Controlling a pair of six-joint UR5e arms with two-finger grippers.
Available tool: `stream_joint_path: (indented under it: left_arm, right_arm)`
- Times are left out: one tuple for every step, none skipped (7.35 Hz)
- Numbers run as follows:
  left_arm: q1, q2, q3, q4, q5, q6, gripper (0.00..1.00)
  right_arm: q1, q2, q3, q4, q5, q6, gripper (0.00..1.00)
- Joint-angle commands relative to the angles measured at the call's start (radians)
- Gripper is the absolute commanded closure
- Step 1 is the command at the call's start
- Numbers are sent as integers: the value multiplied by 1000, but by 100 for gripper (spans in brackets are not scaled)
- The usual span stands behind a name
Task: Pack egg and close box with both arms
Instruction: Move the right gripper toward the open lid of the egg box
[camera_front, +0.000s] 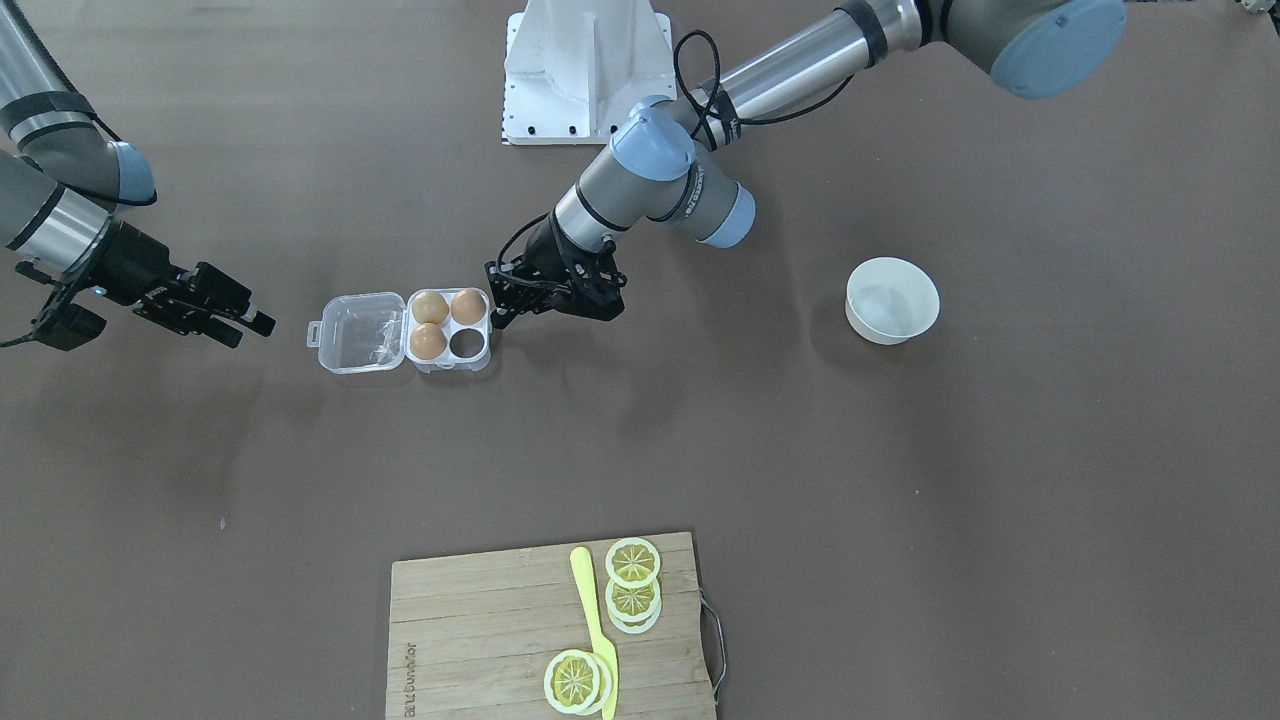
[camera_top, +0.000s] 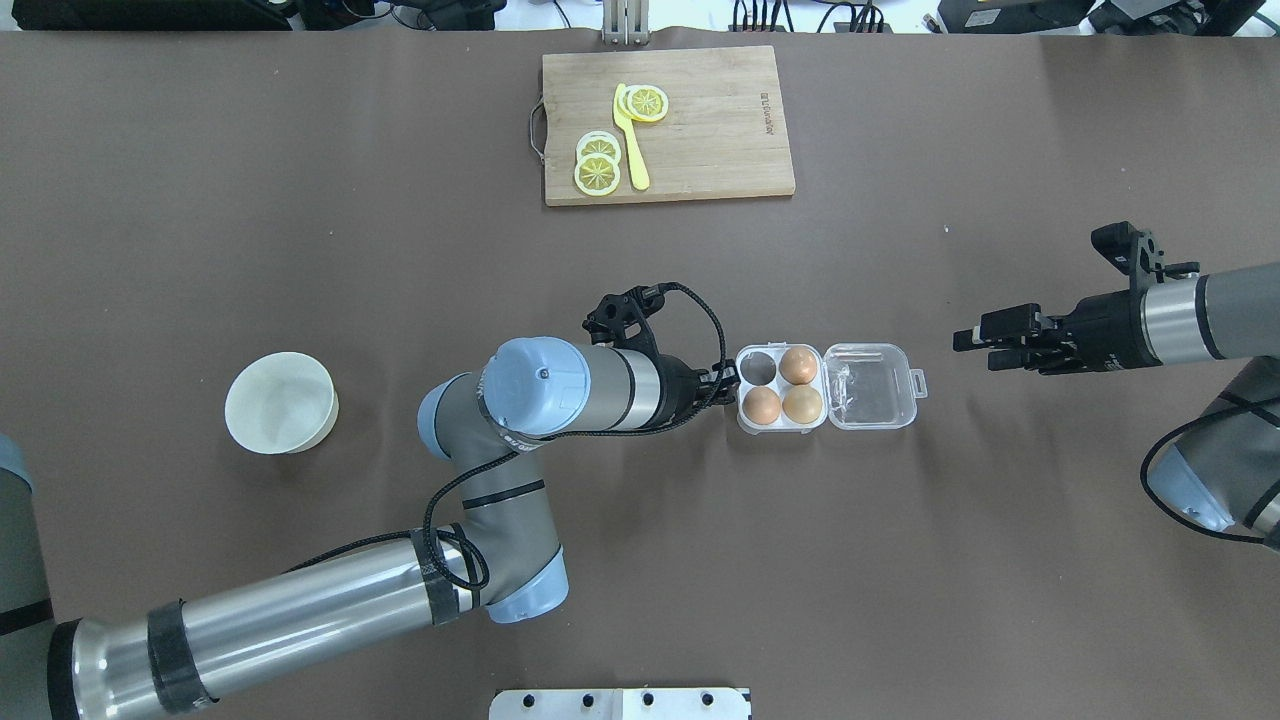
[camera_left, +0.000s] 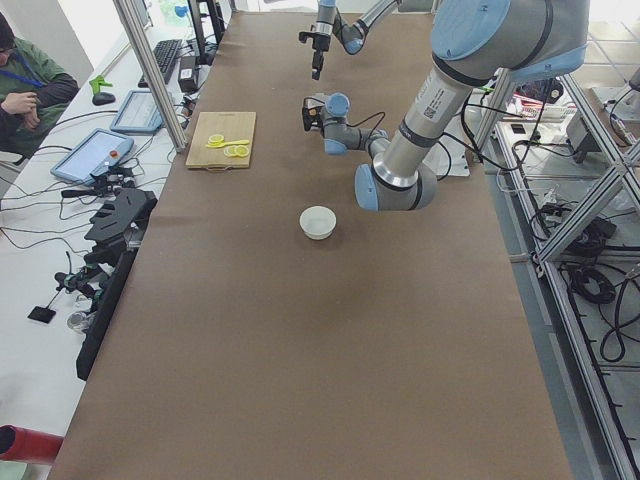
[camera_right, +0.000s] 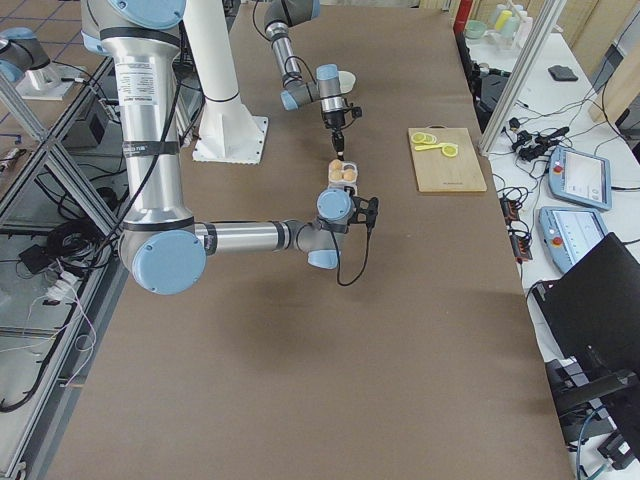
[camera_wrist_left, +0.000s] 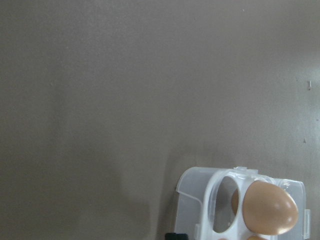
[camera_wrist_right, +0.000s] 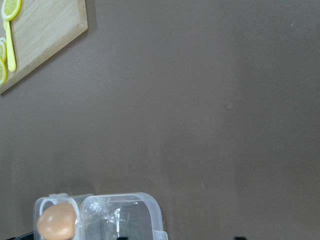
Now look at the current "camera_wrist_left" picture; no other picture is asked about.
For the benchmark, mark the brown egg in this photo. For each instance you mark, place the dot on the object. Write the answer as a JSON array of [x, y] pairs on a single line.
[[268, 209], [255, 237]]

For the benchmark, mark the clear plastic egg box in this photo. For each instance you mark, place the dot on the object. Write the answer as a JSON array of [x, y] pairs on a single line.
[[210, 204]]

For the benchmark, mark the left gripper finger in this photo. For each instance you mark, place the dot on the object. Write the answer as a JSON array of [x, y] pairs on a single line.
[[176, 236]]

